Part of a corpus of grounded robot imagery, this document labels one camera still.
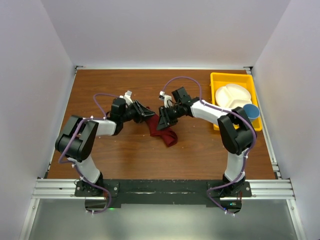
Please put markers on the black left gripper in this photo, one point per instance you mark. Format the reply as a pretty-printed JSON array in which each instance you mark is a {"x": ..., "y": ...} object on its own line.
[{"x": 140, "y": 111}]

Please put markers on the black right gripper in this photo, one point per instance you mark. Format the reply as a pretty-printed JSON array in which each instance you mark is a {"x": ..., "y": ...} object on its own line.
[{"x": 165, "y": 119}]

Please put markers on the dark red cloth napkin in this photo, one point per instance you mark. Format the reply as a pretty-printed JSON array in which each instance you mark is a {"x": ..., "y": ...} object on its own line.
[{"x": 168, "y": 136}]

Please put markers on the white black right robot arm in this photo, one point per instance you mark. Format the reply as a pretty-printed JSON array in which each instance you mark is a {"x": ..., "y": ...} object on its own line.
[{"x": 236, "y": 131}]

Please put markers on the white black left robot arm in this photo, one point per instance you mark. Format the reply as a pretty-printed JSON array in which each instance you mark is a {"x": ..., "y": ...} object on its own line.
[{"x": 76, "y": 140}]

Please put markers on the yellow plastic tray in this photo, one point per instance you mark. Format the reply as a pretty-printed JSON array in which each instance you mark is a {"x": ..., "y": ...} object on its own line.
[{"x": 218, "y": 80}]

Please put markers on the white divided plate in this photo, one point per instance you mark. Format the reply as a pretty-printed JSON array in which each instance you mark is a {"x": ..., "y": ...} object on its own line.
[{"x": 232, "y": 96}]

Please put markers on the blue plastic cup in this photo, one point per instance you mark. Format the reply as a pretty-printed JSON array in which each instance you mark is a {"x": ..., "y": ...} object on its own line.
[{"x": 252, "y": 111}]

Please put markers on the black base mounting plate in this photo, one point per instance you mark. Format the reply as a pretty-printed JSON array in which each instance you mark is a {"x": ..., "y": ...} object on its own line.
[{"x": 231, "y": 202}]

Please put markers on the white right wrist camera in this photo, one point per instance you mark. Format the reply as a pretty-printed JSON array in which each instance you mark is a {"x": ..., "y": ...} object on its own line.
[{"x": 167, "y": 99}]

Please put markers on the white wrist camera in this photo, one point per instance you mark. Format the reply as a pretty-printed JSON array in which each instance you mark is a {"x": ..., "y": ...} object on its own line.
[
  {"x": 167, "y": 99},
  {"x": 127, "y": 97}
]

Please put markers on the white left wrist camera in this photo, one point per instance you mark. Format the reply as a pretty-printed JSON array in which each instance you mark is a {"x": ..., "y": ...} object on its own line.
[{"x": 127, "y": 97}]

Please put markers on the aluminium frame rail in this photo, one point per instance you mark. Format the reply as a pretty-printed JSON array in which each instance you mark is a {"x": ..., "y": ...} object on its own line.
[{"x": 276, "y": 189}]

